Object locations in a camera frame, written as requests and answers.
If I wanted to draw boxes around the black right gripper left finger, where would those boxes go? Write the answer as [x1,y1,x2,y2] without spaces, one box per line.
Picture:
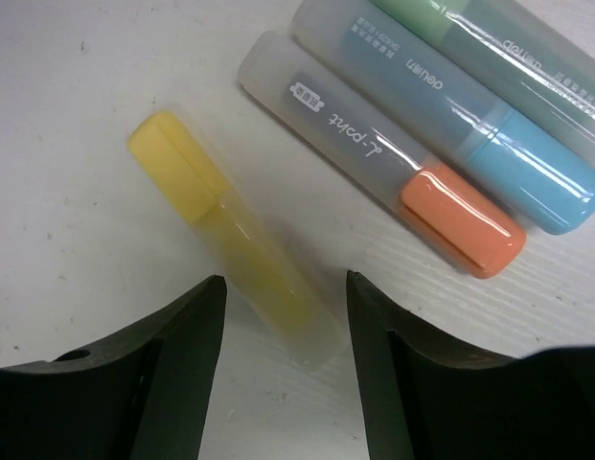
[0,276,227,459]

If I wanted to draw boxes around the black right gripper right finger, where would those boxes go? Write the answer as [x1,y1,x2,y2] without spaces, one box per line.
[346,271,595,459]

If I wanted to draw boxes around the yellow highlighter marker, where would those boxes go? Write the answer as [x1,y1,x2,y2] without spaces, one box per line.
[127,110,345,368]

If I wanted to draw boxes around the blue highlighter marker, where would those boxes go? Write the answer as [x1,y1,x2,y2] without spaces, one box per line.
[291,1,595,235]

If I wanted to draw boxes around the orange highlighter marker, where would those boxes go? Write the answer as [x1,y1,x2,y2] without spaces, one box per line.
[238,31,526,279]

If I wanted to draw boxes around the green highlighter marker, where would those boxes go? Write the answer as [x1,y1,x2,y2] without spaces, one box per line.
[377,1,595,152]

